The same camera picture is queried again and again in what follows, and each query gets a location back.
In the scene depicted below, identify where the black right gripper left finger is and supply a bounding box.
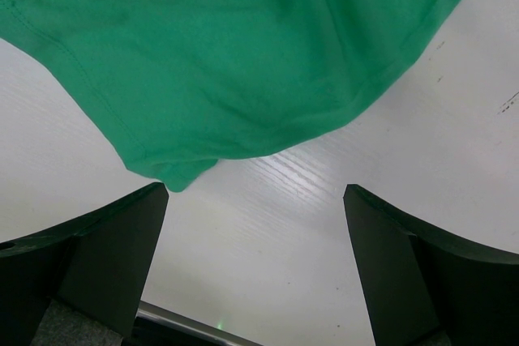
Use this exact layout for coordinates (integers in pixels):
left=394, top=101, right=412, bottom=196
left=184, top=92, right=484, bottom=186
left=1, top=182, right=169, bottom=345

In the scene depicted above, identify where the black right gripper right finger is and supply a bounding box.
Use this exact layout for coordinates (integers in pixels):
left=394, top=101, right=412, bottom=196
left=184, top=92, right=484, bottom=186
left=343, top=185, right=518, bottom=345

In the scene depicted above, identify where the green tank top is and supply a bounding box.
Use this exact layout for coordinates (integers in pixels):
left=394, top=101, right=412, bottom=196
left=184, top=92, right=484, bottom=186
left=1, top=0, right=460, bottom=192

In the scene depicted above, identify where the aluminium table edge rail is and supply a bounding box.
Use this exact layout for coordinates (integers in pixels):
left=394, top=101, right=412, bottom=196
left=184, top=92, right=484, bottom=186
left=137, top=301, right=257, bottom=345

